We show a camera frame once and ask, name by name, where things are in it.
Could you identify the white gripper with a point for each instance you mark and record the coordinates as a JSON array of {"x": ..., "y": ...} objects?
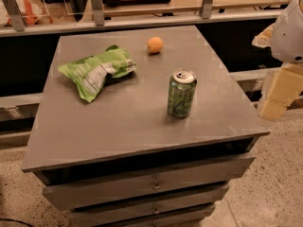
[{"x": 289, "y": 35}]

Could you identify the green soda can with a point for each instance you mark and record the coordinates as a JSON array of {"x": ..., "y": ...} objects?
[{"x": 182, "y": 85}]

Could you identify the orange fruit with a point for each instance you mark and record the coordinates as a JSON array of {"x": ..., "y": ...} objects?
[{"x": 155, "y": 45}]

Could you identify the grey drawer cabinet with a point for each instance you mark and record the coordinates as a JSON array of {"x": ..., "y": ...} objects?
[{"x": 128, "y": 126}]

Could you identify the middle grey drawer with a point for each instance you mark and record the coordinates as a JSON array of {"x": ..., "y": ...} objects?
[{"x": 150, "y": 206}]

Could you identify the grey drawer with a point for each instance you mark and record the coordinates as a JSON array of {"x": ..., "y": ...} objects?
[
  {"x": 139, "y": 183},
  {"x": 150, "y": 206},
  {"x": 170, "y": 217}
]

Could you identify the bottom grey drawer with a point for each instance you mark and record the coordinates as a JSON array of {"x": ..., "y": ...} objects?
[{"x": 170, "y": 217}]

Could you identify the green chip bag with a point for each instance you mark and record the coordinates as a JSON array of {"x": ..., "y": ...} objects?
[{"x": 89, "y": 74}]

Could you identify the top grey drawer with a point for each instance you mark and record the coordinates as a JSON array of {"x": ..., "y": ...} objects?
[{"x": 139, "y": 183}]

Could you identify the orange white cloth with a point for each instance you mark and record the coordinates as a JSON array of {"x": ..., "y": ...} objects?
[{"x": 32, "y": 13}]

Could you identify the grey metal railing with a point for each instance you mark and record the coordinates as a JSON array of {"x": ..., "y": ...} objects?
[{"x": 97, "y": 17}]

